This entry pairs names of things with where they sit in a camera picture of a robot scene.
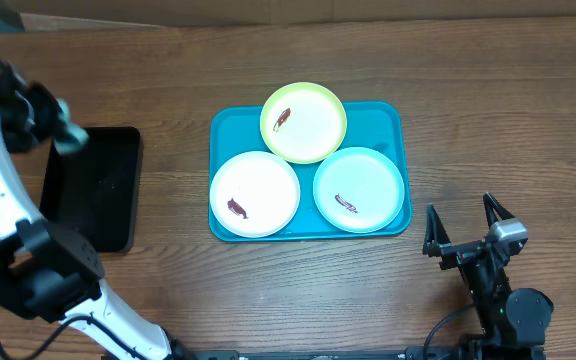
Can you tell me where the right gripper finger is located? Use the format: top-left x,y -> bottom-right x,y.
483,192 -> 514,225
423,204 -> 451,248

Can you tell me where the green sponge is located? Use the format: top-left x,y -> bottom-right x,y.
53,98 -> 89,156

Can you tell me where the yellow-green plate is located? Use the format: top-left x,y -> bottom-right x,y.
260,82 -> 348,164

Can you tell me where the white plate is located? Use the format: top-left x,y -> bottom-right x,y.
209,151 -> 300,238

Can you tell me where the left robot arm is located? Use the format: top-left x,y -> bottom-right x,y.
0,61 -> 194,359

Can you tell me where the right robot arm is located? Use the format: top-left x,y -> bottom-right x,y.
422,193 -> 554,360

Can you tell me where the teal plastic tray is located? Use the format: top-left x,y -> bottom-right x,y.
209,100 -> 413,242

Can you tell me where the light blue plate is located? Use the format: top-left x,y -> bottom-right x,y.
313,147 -> 405,234

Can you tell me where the black rectangular bin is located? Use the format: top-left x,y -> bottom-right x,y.
39,127 -> 143,253

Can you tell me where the cardboard strip at back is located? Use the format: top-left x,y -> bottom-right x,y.
9,0 -> 576,27

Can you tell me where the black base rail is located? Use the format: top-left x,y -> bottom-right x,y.
101,345 -> 547,360

